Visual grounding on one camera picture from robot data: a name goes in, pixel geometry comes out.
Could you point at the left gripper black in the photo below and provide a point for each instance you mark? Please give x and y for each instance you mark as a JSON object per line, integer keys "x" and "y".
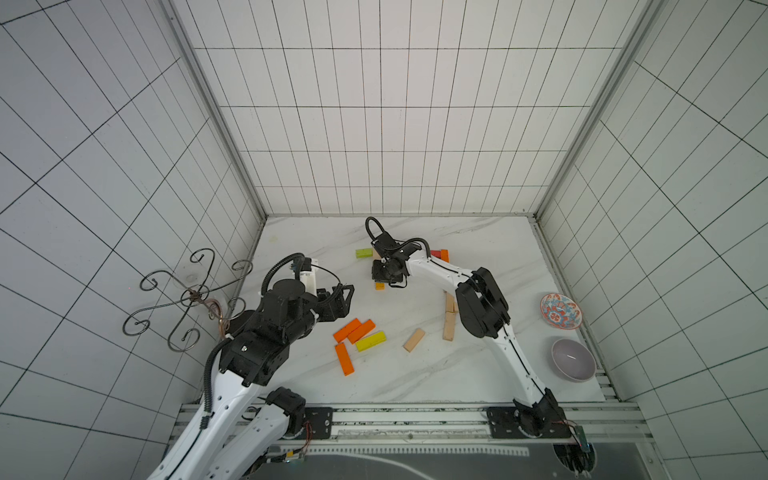
{"x": 342, "y": 307}

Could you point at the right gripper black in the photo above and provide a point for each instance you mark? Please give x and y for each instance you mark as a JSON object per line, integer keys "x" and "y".
{"x": 387, "y": 267}

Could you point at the lime green block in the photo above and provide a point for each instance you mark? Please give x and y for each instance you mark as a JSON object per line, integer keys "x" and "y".
{"x": 364, "y": 253}

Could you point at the natural wood block diagonal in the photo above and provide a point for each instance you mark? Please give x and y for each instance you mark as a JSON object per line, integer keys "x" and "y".
{"x": 413, "y": 341}
{"x": 450, "y": 303}

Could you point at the natural wood block bottom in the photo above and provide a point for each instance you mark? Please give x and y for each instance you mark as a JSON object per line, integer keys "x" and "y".
{"x": 449, "y": 326}

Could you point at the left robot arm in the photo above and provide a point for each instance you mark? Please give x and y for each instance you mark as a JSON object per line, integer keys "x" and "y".
{"x": 241, "y": 416}

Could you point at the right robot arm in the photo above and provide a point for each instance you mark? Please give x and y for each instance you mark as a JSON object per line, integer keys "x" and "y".
{"x": 484, "y": 313}

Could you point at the black round plate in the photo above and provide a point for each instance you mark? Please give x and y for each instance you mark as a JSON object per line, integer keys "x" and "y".
{"x": 238, "y": 322}

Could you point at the patterned red blue plate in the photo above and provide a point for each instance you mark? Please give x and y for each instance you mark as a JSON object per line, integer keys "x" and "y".
{"x": 561, "y": 312}

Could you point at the purple bowl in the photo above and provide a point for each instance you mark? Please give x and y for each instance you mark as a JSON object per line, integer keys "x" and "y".
{"x": 573, "y": 360}

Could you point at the metal scroll wall ornament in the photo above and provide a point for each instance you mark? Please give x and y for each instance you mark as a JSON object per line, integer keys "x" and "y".
{"x": 186, "y": 334}

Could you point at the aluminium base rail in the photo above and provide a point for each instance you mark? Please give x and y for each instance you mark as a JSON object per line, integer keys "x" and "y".
{"x": 429, "y": 427}

